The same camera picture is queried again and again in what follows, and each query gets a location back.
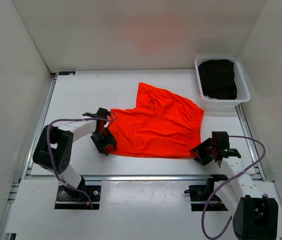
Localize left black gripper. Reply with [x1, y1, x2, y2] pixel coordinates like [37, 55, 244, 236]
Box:
[90, 127, 117, 155]

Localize orange shorts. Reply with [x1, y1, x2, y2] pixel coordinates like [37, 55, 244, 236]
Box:
[106, 82, 204, 159]

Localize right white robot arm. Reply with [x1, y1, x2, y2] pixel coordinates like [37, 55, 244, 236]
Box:
[190, 131, 279, 240]

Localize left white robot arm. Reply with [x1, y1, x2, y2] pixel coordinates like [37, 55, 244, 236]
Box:
[32, 115, 117, 200]

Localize black shorts in basket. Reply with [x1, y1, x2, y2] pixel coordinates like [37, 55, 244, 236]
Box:
[198, 59, 237, 100]

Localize white plastic basket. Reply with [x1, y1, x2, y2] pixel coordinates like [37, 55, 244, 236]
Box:
[195, 55, 250, 111]

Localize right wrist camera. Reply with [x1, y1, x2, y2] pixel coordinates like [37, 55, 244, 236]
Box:
[212, 131, 230, 149]

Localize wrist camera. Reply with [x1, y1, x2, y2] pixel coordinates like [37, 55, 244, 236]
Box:
[82, 107, 111, 119]
[212, 131, 230, 149]

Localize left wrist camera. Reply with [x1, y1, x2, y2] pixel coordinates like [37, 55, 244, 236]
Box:
[82, 107, 111, 119]

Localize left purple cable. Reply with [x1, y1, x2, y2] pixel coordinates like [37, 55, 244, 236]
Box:
[46, 111, 118, 210]

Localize purple cable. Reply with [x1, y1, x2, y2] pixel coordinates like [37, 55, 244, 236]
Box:
[46, 111, 118, 210]
[202, 135, 267, 239]

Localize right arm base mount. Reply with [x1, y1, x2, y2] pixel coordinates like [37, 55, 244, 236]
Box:
[184, 174, 228, 212]

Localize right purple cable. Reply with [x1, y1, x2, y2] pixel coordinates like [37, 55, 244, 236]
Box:
[202, 135, 267, 239]

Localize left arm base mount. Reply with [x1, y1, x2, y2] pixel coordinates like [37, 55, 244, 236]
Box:
[54, 185, 101, 210]

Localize aluminium frame rail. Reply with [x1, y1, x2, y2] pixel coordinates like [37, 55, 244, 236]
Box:
[25, 173, 262, 181]

